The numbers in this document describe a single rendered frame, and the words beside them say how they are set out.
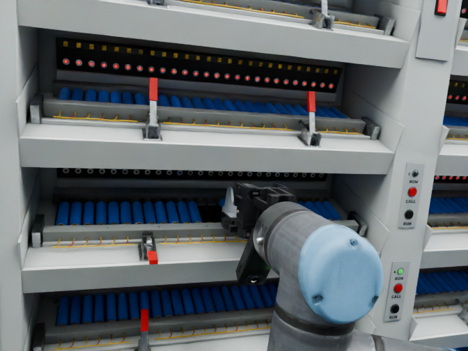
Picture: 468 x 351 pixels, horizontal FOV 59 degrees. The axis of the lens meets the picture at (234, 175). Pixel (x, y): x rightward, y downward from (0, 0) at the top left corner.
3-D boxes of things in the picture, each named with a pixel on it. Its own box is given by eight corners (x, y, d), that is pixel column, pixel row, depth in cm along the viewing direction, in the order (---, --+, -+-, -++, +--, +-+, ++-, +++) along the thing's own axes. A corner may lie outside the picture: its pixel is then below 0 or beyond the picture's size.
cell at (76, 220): (82, 209, 74) (80, 232, 68) (71, 209, 73) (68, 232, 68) (82, 201, 73) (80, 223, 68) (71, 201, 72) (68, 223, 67)
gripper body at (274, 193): (275, 181, 69) (310, 196, 58) (271, 231, 70) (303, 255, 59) (231, 180, 67) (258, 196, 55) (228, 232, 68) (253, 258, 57)
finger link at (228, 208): (228, 181, 76) (251, 191, 68) (226, 212, 77) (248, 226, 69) (213, 181, 75) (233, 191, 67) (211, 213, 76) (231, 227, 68)
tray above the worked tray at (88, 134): (386, 174, 76) (414, 103, 70) (20, 167, 58) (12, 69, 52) (336, 129, 93) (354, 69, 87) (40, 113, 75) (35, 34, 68)
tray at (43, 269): (373, 271, 80) (390, 231, 75) (22, 294, 61) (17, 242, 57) (326, 212, 96) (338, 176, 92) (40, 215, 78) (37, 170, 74)
